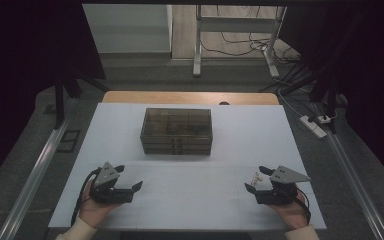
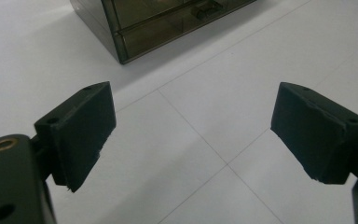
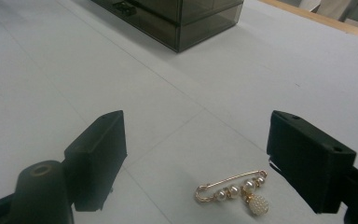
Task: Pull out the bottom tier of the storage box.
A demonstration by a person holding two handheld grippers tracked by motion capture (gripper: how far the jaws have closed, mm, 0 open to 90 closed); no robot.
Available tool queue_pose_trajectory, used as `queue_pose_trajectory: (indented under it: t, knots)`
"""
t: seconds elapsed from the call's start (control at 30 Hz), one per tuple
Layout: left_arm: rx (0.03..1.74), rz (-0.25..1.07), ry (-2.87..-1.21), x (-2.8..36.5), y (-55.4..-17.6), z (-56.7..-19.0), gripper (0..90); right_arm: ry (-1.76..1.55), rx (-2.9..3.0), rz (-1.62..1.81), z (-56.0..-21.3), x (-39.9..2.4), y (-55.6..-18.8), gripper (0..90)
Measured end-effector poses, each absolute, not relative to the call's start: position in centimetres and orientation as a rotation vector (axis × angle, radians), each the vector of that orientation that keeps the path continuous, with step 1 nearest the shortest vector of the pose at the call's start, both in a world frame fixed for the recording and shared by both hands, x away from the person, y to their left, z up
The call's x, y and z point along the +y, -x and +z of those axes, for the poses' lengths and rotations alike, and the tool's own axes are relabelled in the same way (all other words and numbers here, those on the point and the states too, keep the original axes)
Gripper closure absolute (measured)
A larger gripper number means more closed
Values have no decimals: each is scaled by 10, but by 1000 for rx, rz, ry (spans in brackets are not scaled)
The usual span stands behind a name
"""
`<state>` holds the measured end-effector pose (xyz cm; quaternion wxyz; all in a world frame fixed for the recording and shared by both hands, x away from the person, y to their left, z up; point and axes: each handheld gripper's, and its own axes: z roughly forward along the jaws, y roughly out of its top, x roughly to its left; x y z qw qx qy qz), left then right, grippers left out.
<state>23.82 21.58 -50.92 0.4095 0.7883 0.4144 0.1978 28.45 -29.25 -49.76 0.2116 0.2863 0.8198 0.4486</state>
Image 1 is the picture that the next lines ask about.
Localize brown transparent drawer box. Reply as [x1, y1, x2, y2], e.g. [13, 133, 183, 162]
[139, 107, 213, 156]

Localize black floor cables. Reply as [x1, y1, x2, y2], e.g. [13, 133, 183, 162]
[199, 4, 318, 96]

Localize white table mat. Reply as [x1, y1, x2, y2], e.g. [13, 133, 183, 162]
[48, 102, 328, 231]

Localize brown transparent drawer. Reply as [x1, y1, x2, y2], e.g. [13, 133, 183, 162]
[143, 148, 212, 156]

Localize small beaded jewellery piece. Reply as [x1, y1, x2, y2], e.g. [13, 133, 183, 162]
[251, 171, 264, 188]

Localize left hand-held gripper cable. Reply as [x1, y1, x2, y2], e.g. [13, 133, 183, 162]
[70, 167, 103, 228]

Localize hand-held gripper cable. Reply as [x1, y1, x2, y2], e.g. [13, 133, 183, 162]
[294, 186, 312, 225]
[70, 167, 103, 228]

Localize person's right hand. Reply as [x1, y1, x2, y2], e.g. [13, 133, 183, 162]
[268, 194, 309, 231]

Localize right hand-held gripper cable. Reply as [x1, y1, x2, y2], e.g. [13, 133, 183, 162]
[294, 186, 312, 225]

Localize aluminium rail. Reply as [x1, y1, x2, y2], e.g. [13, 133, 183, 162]
[326, 133, 384, 240]
[0, 116, 71, 240]

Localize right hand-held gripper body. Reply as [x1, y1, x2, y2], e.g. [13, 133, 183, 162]
[255, 165, 312, 205]

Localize black floor plate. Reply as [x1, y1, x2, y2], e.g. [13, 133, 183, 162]
[57, 129, 81, 154]

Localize person's left hand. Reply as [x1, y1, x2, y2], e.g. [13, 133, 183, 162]
[78, 181, 124, 229]

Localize black stand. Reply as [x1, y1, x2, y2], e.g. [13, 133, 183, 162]
[279, 66, 339, 134]
[53, 71, 111, 131]

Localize white power strip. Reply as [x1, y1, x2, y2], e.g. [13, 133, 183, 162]
[299, 114, 328, 139]

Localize dark curtain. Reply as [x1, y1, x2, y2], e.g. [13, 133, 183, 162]
[0, 0, 107, 194]
[278, 0, 384, 193]

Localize wooden table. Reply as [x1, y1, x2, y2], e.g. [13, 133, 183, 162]
[101, 90, 280, 106]

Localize white metal desk frame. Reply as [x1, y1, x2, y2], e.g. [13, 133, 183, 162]
[192, 4, 288, 79]

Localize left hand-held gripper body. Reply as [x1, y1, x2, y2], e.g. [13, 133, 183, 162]
[89, 162, 134, 205]

